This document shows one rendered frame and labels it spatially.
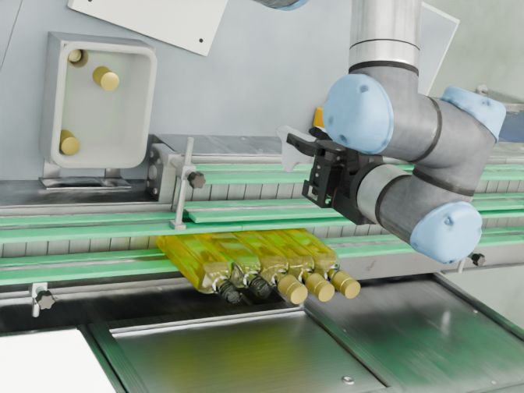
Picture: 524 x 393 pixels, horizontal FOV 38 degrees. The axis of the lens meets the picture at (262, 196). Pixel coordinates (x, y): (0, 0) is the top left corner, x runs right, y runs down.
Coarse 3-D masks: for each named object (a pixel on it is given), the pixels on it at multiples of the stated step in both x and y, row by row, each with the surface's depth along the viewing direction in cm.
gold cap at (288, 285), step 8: (280, 280) 130; (288, 280) 129; (296, 280) 130; (280, 288) 130; (288, 288) 128; (296, 288) 127; (304, 288) 128; (288, 296) 128; (296, 296) 128; (304, 296) 129
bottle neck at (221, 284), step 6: (222, 276) 127; (216, 282) 126; (222, 282) 125; (228, 282) 125; (216, 288) 126; (222, 288) 124; (228, 288) 123; (234, 288) 124; (222, 294) 124; (228, 294) 123; (234, 294) 125; (240, 294) 124; (228, 300) 123; (234, 300) 124
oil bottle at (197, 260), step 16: (160, 240) 142; (176, 240) 135; (192, 240) 135; (176, 256) 135; (192, 256) 130; (208, 256) 130; (192, 272) 130; (208, 272) 126; (224, 272) 127; (208, 288) 127
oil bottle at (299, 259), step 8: (264, 232) 145; (272, 232) 145; (280, 232) 146; (272, 240) 142; (280, 240) 142; (288, 240) 143; (280, 248) 139; (288, 248) 139; (296, 248) 140; (288, 256) 137; (296, 256) 137; (304, 256) 138; (312, 256) 139; (296, 264) 135; (304, 264) 136; (312, 264) 137; (296, 272) 135
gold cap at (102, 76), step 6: (102, 66) 136; (96, 72) 135; (102, 72) 134; (108, 72) 133; (96, 78) 135; (102, 78) 133; (108, 78) 133; (114, 78) 134; (102, 84) 133; (108, 84) 134; (114, 84) 134
